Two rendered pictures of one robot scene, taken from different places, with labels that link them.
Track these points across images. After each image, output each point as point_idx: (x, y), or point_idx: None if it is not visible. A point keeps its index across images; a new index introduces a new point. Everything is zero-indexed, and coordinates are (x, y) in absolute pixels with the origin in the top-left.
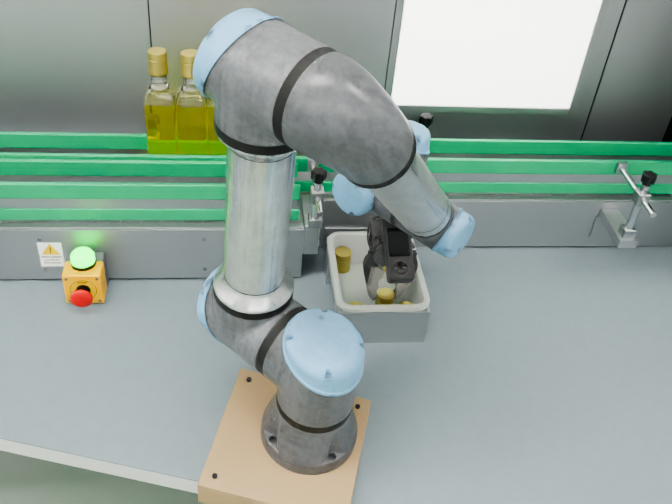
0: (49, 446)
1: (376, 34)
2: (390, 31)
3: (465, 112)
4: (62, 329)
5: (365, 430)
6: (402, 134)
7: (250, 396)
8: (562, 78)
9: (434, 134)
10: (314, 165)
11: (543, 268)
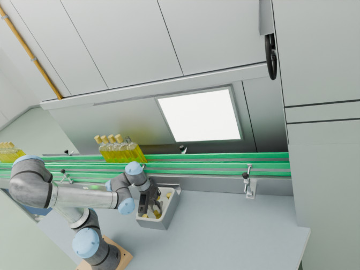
0: (61, 248)
1: (160, 121)
2: (163, 120)
3: (201, 142)
4: None
5: (126, 263)
6: (36, 197)
7: None
8: (231, 128)
9: (199, 148)
10: (142, 166)
11: (228, 203)
